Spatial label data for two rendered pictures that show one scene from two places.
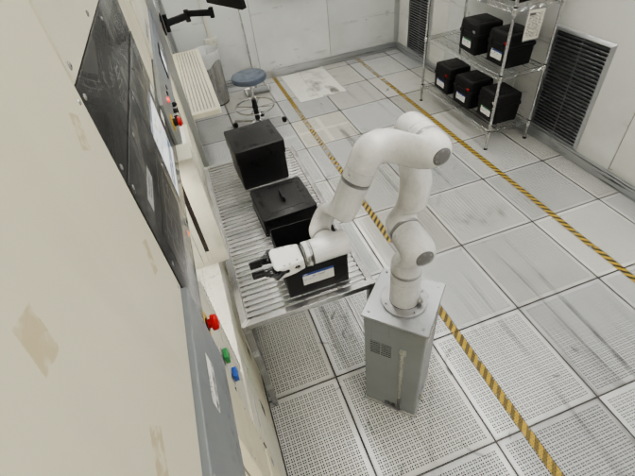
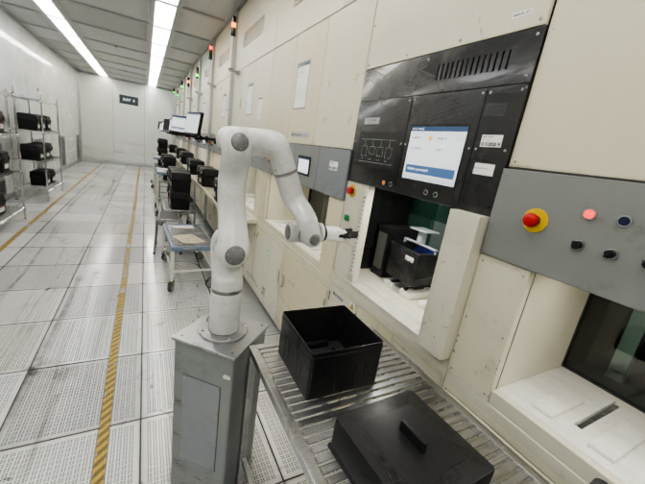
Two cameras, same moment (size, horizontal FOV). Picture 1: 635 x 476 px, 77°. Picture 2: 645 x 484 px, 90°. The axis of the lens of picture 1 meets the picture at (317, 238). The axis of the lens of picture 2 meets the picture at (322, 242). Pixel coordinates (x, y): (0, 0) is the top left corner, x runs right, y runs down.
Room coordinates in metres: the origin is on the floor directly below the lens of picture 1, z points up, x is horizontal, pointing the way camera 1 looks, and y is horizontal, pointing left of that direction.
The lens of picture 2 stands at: (2.23, -0.32, 1.52)
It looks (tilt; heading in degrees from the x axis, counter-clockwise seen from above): 15 degrees down; 164
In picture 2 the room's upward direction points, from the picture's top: 9 degrees clockwise
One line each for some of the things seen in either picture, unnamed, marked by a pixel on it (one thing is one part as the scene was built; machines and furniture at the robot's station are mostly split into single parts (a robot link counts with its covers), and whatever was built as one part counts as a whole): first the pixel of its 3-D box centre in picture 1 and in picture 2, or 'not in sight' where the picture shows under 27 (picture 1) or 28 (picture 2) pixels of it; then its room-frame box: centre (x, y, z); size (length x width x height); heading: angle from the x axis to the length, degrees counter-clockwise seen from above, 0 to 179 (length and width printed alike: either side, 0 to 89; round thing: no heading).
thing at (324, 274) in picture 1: (309, 254); (327, 347); (1.26, 0.05, 0.85); 0.28 x 0.28 x 0.17; 13
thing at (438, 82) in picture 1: (451, 76); not in sight; (4.09, -1.63, 0.31); 0.30 x 0.28 x 0.26; 11
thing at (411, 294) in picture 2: not in sight; (410, 286); (0.78, 0.64, 0.89); 0.22 x 0.21 x 0.04; 104
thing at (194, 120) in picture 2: not in sight; (206, 130); (-2.25, -0.70, 1.59); 0.50 x 0.41 x 0.36; 104
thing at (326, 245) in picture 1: (329, 245); (301, 232); (0.95, -0.04, 1.19); 0.13 x 0.09 x 0.08; 104
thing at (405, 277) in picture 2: not in sight; (417, 257); (0.78, 0.64, 1.06); 0.24 x 0.20 x 0.32; 14
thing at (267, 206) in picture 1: (283, 202); (408, 451); (1.68, 0.15, 0.83); 0.29 x 0.29 x 0.13; 16
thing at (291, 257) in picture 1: (288, 259); (331, 232); (0.91, 0.10, 1.19); 0.11 x 0.10 x 0.07; 104
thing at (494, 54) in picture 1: (509, 44); not in sight; (3.40, -1.83, 0.81); 0.30 x 0.28 x 0.26; 12
